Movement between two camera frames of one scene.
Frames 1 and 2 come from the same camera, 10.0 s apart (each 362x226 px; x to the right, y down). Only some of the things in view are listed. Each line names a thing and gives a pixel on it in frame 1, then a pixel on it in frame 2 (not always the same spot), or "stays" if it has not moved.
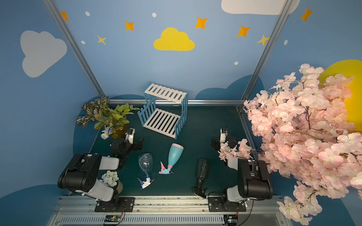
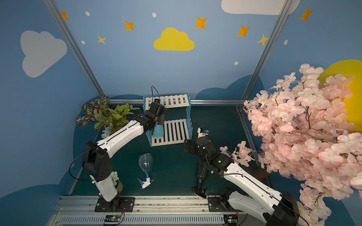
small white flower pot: (111, 179) stays
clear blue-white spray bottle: (145, 161) stays
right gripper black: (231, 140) to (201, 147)
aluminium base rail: (168, 211) stays
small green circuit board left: (112, 219) stays
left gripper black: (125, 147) to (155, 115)
